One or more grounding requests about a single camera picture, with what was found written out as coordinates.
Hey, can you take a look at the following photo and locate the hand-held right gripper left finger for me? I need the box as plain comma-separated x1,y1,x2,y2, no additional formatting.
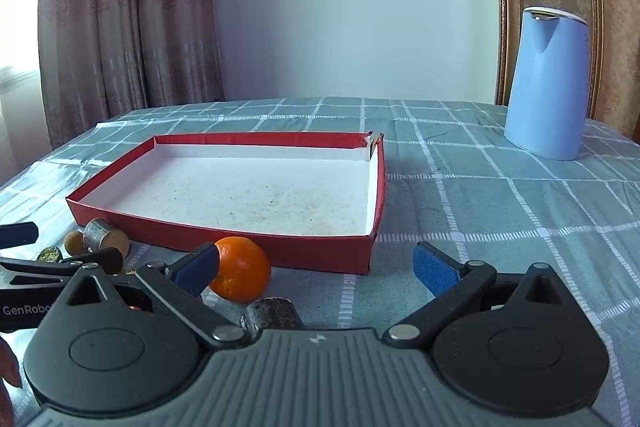
50,243,248,349

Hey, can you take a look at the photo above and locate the red cardboard box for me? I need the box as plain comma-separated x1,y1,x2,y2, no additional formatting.
66,132,387,276

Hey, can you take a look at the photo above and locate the person's left hand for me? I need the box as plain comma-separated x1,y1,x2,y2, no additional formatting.
0,337,24,427

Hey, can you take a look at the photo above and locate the blue electric kettle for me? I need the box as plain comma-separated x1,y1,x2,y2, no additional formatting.
503,6,589,162

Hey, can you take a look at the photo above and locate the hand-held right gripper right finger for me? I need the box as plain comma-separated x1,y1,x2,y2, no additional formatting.
382,241,597,351

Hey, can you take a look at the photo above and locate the brown patterned curtain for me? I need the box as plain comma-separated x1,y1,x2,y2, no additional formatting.
37,0,226,154

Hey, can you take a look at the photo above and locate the grey metal cylinder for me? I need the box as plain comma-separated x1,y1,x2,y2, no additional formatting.
240,297,305,341
83,218,131,259

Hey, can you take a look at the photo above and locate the orange tangerine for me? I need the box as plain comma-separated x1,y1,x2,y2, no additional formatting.
208,236,272,304

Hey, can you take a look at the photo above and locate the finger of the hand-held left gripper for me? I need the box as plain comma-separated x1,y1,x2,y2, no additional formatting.
0,248,124,287
0,222,40,250

